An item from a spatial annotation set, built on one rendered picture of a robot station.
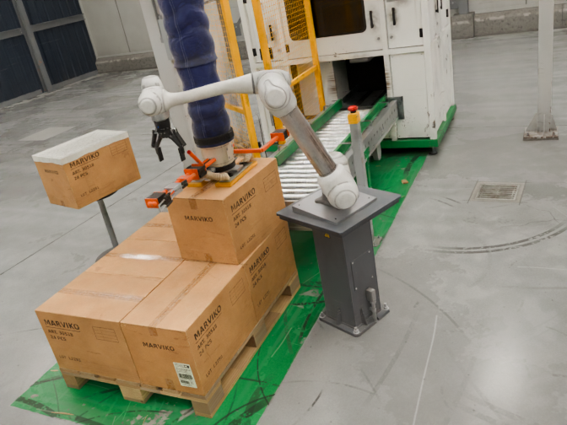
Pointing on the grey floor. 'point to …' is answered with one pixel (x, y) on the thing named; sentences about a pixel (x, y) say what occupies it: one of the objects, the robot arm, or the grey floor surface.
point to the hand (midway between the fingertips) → (171, 158)
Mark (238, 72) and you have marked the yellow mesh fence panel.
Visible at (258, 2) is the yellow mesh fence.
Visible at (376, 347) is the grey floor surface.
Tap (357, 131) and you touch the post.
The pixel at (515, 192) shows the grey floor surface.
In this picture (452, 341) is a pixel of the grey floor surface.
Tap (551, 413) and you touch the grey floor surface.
